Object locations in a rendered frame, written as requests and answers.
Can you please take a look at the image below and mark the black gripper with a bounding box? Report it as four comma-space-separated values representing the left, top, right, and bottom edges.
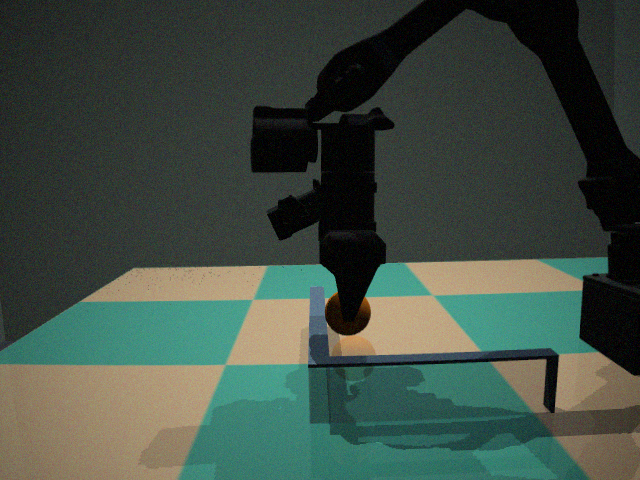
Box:
318, 172, 386, 322

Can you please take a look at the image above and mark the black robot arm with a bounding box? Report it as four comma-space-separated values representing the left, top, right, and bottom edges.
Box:
250, 0, 640, 285

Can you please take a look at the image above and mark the clear low wall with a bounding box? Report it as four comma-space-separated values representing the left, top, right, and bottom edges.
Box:
308, 358, 556, 424

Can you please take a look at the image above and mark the dark blue l-shaped wall trim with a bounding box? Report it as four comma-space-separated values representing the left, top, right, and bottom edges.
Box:
308, 286, 559, 413

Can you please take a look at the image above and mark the see-through orange ball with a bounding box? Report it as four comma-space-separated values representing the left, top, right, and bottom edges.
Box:
331, 335, 376, 356

